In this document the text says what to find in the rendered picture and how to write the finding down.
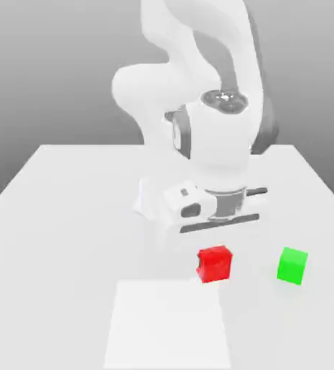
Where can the small red cube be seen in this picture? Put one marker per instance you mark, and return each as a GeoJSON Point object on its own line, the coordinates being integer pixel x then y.
{"type": "Point", "coordinates": [215, 264]}

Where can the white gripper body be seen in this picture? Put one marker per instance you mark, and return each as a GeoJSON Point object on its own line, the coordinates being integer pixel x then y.
{"type": "Point", "coordinates": [219, 231]}

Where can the small green cube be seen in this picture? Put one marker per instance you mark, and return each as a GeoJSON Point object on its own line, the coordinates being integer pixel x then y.
{"type": "Point", "coordinates": [292, 266]}

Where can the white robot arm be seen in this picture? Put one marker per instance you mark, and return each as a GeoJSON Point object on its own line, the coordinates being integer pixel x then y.
{"type": "Point", "coordinates": [219, 138]}

